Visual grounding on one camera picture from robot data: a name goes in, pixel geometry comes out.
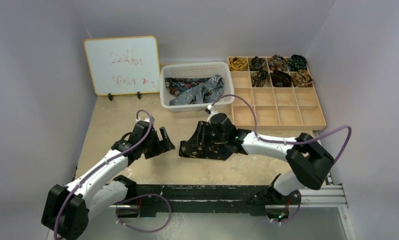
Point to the yellow rolled tie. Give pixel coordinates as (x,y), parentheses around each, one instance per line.
(237,64)

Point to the brown patterned rolled tie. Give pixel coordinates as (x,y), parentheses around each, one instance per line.
(277,63)

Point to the orange brown rolled tie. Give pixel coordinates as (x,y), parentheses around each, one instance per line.
(302,78)

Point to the aluminium rail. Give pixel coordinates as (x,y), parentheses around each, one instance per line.
(322,195)

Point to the dark olive rolled tie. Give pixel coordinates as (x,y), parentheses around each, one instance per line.
(257,63)

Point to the white plastic basket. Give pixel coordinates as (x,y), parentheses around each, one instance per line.
(196,70)

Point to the dark green rolled tie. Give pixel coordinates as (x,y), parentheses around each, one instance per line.
(297,62)

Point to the black floral tie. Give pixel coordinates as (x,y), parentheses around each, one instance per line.
(211,151)

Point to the dark colourful patterned tie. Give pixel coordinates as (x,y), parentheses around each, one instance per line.
(176,86)

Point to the wooden compartment tray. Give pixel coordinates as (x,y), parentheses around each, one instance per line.
(274,108)

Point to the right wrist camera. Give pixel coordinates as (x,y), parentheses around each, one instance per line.
(211,111)

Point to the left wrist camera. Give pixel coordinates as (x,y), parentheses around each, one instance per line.
(146,122)

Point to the grey blue patterned tie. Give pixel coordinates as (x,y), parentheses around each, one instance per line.
(205,93)

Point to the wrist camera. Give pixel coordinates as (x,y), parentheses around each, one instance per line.
(211,111)
(146,122)

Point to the dark maroon rolled tie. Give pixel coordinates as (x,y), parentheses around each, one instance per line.
(280,79)

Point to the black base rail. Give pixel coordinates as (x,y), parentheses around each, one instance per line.
(202,199)

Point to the white whiteboard orange frame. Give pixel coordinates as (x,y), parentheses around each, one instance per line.
(123,65)

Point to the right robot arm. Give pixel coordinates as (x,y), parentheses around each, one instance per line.
(309,161)

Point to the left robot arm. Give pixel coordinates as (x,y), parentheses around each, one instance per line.
(69,208)

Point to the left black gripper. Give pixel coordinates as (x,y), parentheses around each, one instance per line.
(160,148)

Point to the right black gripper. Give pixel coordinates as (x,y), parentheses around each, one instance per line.
(202,136)

